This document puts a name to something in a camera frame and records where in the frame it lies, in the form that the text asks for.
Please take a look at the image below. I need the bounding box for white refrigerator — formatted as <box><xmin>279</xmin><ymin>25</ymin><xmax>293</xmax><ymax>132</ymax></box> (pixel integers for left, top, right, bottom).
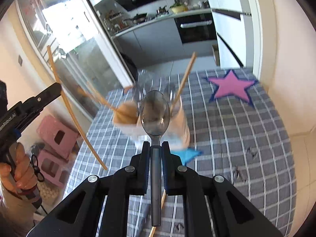
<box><xmin>208</xmin><ymin>0</ymin><xmax>261</xmax><ymax>78</ymax></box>

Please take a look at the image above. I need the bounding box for grey checked tablecloth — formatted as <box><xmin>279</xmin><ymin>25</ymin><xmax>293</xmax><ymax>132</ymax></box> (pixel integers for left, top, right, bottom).
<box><xmin>64</xmin><ymin>70</ymin><xmax>297</xmax><ymax>236</ymax></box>

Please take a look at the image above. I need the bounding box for cardboard box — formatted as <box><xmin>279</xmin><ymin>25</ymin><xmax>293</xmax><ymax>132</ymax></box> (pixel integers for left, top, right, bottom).
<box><xmin>212</xmin><ymin>44</ymin><xmax>220</xmax><ymax>66</ymax></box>

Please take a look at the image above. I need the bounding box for pink toy house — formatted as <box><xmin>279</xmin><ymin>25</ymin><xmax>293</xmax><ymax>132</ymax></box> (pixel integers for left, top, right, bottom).
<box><xmin>37</xmin><ymin>115</ymin><xmax>78</xmax><ymax>188</ymax></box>

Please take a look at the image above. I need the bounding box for metal spoon dark handle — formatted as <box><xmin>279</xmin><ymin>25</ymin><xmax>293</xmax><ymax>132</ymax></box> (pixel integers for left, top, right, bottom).
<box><xmin>140</xmin><ymin>90</ymin><xmax>170</xmax><ymax>227</ymax></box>

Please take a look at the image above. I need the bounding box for black wok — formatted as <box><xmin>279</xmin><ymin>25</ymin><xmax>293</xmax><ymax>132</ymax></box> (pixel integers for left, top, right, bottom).
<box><xmin>123</xmin><ymin>13</ymin><xmax>147</xmax><ymax>24</ymax></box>

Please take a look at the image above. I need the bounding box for left hand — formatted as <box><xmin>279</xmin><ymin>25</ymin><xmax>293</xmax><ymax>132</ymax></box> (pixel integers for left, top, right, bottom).
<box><xmin>1</xmin><ymin>143</ymin><xmax>38</xmax><ymax>194</ymax></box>

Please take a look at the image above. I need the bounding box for yellow bowl with greens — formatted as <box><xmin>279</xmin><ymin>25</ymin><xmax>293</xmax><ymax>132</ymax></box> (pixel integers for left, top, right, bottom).
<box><xmin>169</xmin><ymin>4</ymin><xmax>189</xmax><ymax>14</ymax></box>

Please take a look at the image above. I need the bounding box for black built-in oven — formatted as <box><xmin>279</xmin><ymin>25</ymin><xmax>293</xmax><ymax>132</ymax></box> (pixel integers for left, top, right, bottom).
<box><xmin>174</xmin><ymin>13</ymin><xmax>217</xmax><ymax>44</ymax></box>

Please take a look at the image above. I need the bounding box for beige plastic utensil holder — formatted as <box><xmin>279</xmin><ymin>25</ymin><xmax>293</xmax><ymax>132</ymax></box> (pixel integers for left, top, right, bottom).
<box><xmin>113</xmin><ymin>99</ymin><xmax>190</xmax><ymax>151</ymax></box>

